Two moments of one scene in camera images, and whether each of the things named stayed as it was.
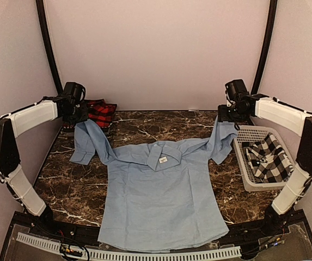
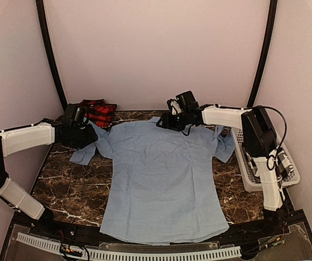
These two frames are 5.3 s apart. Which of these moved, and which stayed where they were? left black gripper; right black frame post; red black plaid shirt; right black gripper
Moved: right black gripper; left black gripper
Stayed: right black frame post; red black plaid shirt
